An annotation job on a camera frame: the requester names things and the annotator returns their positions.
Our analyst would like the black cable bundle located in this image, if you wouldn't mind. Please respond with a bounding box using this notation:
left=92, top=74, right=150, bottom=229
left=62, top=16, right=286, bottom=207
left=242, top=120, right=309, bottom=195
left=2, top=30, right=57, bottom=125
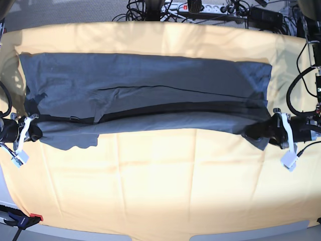
left=111, top=0, right=191, bottom=23

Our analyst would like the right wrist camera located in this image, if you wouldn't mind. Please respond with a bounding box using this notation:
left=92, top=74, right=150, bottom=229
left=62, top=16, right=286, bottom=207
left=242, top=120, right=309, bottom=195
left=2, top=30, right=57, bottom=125
left=11, top=150, right=29, bottom=168

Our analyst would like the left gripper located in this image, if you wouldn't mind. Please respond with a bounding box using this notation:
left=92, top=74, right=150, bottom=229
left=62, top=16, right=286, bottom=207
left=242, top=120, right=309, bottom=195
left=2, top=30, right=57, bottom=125
left=245, top=108, right=320, bottom=149

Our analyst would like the blue-grey T-shirt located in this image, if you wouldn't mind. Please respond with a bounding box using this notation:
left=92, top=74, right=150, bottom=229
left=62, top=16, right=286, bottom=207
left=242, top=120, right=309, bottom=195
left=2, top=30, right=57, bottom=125
left=20, top=53, right=272, bottom=150

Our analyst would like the blue bar clamp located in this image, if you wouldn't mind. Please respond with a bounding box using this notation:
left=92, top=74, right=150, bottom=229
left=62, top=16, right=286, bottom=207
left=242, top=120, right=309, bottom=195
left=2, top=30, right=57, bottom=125
left=1, top=205, right=43, bottom=241

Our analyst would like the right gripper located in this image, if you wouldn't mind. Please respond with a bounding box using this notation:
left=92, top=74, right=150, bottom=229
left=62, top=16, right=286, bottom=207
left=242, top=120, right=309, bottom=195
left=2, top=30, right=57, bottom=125
left=1, top=113, right=43, bottom=150

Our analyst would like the yellow table cloth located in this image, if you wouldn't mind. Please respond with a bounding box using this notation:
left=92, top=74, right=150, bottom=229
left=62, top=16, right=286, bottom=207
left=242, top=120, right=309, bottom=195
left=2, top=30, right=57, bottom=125
left=1, top=22, right=320, bottom=240

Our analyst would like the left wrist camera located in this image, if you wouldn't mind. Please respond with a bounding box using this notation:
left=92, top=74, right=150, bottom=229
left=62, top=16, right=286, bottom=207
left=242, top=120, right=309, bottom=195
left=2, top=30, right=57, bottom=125
left=281, top=151, right=298, bottom=172

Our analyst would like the black power adapter box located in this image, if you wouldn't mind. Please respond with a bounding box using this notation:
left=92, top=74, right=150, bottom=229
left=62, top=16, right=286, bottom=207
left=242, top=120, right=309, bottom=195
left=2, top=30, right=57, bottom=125
left=249, top=7, right=283, bottom=27

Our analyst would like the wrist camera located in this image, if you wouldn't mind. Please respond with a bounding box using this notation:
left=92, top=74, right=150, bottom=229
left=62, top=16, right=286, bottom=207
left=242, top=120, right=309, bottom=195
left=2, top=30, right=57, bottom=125
left=281, top=151, right=298, bottom=172
left=11, top=150, right=29, bottom=168

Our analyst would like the black pole base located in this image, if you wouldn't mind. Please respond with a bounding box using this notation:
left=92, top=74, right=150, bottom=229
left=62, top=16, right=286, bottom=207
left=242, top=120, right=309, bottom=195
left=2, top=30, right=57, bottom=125
left=144, top=0, right=165, bottom=22

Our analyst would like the white power strip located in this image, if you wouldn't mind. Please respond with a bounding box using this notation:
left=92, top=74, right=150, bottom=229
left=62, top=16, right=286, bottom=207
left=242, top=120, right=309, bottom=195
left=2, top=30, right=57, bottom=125
left=162, top=1, right=245, bottom=18

